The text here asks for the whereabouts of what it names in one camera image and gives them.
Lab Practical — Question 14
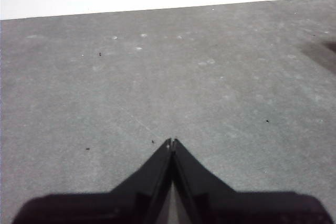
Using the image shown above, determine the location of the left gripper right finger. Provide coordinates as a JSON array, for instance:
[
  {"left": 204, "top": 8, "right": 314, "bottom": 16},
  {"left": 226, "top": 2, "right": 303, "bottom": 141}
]
[{"left": 172, "top": 138, "right": 332, "bottom": 224}]

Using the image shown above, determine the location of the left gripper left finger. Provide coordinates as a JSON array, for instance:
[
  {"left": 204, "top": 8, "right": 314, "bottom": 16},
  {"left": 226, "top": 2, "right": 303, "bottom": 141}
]
[{"left": 12, "top": 138, "right": 173, "bottom": 224}]

